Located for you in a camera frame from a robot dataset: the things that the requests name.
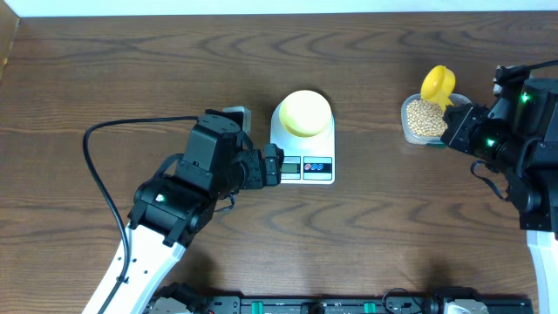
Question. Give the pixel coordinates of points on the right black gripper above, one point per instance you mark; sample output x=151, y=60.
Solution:
x=467, y=114

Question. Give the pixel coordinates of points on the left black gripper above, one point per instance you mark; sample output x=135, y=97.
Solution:
x=255, y=180

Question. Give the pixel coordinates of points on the yellow measuring scoop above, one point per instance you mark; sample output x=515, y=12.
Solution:
x=438, y=85

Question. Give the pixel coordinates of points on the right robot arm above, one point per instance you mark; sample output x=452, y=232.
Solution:
x=517, y=136

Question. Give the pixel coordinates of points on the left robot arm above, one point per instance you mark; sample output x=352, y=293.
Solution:
x=177, y=202

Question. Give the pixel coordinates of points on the white digital kitchen scale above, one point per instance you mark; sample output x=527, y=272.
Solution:
x=307, y=160

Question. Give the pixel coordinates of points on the pale yellow bowl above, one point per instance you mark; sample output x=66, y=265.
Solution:
x=305, y=113

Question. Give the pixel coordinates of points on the soybeans pile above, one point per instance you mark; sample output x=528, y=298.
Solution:
x=425, y=118

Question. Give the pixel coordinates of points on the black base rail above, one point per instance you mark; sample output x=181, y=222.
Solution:
x=179, y=298

